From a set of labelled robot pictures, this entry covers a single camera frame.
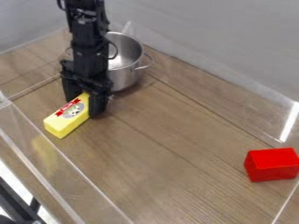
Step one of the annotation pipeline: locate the black cable loop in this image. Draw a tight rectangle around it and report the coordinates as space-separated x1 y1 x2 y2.
102 40 119 61

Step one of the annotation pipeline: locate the red block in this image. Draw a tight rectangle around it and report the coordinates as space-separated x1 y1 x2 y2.
245 148 299 182

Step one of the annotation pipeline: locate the black table frame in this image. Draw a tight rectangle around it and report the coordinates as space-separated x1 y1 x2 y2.
0 177 47 224

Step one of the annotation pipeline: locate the silver steel pot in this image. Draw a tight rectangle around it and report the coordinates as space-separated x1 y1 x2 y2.
70 31 154 93

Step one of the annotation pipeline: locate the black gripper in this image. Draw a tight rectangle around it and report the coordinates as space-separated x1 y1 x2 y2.
59 45 115 118

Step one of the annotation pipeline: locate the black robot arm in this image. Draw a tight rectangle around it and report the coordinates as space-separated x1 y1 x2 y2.
58 0 114 118

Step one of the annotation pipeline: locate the yellow butter block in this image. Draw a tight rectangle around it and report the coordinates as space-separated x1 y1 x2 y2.
43 93 90 139

